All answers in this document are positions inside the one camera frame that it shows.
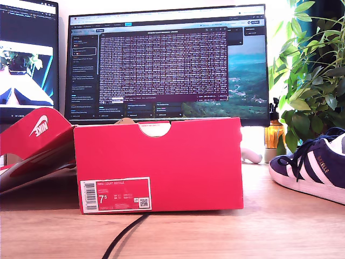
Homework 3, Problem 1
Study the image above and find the red Nike shoebox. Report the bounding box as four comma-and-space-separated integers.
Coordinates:
0, 107, 245, 215

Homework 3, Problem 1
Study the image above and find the amber glass pump bottle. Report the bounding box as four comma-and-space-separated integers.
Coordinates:
265, 97, 286, 149

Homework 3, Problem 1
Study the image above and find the small black computer monitor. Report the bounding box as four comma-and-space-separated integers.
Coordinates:
0, 0, 60, 119

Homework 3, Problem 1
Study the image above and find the white round bottle holder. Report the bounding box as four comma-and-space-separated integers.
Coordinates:
264, 147, 288, 164

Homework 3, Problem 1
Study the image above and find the black table cable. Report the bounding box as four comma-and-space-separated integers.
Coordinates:
101, 212, 151, 259

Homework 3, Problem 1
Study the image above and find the green leafy potted plant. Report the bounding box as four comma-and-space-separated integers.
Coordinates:
269, 0, 345, 156

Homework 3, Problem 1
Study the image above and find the wide black computer monitor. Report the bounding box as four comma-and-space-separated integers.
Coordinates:
64, 4, 271, 127

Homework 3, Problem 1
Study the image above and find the blue suede white-striped shoe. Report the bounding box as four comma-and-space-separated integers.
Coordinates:
268, 126, 345, 206

